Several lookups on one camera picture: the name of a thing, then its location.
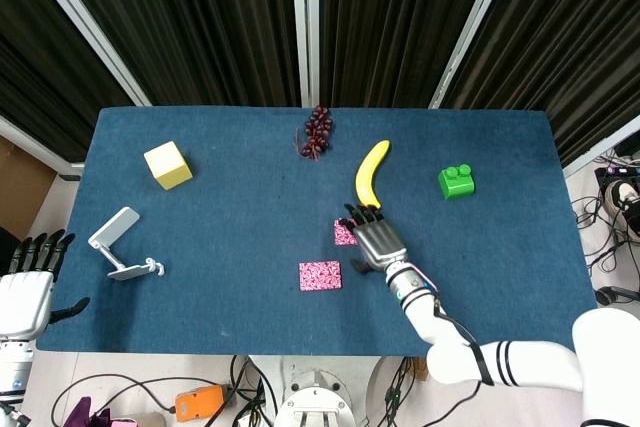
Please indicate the green toy building block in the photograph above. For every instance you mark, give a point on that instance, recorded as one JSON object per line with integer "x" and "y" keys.
{"x": 456, "y": 183}

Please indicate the dark red grape bunch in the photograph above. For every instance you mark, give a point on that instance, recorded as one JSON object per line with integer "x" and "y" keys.
{"x": 317, "y": 133}

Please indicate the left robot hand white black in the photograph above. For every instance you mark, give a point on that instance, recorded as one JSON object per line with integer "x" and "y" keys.
{"x": 25, "y": 297}

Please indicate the purple cloth item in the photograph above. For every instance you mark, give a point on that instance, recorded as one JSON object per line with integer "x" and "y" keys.
{"x": 90, "y": 412}

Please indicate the yellow foam cube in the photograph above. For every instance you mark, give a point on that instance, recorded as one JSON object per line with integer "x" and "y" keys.
{"x": 168, "y": 165}

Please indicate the white and black shoe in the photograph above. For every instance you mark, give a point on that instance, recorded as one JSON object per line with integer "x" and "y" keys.
{"x": 622, "y": 199}

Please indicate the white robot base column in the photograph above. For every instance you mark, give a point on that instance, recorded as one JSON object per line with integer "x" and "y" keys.
{"x": 315, "y": 397}

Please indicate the yellow banana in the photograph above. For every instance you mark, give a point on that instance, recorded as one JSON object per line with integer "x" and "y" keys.
{"x": 369, "y": 174}

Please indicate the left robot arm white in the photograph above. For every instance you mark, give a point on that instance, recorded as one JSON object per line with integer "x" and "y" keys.
{"x": 12, "y": 372}

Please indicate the white metal frame post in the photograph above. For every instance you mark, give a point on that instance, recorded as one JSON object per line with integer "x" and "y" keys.
{"x": 470, "y": 27}
{"x": 305, "y": 27}
{"x": 85, "y": 22}

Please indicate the white folding phone stand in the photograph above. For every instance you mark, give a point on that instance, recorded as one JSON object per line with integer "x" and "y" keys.
{"x": 117, "y": 242}

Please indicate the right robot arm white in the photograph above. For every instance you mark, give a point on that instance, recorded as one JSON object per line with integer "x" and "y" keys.
{"x": 500, "y": 354}

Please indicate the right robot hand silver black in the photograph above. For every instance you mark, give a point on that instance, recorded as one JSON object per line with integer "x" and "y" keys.
{"x": 380, "y": 242}

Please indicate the orange foot pedal box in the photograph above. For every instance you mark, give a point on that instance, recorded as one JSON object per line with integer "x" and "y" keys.
{"x": 198, "y": 403}

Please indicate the black pleated curtain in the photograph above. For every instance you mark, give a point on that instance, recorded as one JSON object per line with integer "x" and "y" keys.
{"x": 565, "y": 37}
{"x": 45, "y": 72}
{"x": 190, "y": 22}
{"x": 395, "y": 22}

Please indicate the blue felt table cloth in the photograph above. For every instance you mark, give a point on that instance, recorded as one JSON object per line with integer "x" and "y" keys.
{"x": 225, "y": 227}

